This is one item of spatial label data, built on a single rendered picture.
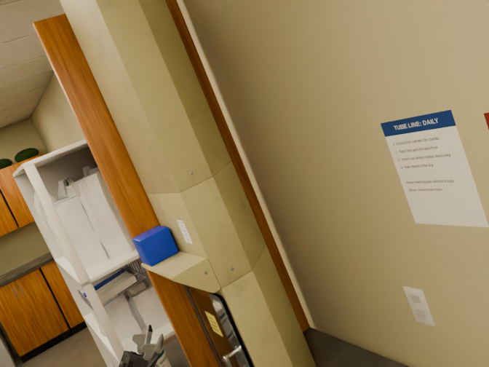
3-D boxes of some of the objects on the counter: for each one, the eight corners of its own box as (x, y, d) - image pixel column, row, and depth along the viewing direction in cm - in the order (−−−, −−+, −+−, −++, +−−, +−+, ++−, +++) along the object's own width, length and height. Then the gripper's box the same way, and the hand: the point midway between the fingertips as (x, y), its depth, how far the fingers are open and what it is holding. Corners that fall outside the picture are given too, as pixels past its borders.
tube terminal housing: (287, 351, 187) (209, 164, 174) (342, 379, 158) (252, 157, 145) (233, 389, 176) (145, 194, 163) (281, 427, 147) (179, 192, 134)
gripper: (121, 402, 140) (145, 330, 144) (107, 381, 156) (129, 318, 160) (148, 407, 144) (171, 337, 148) (132, 387, 160) (153, 324, 164)
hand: (157, 330), depth 155 cm, fingers open, 12 cm apart
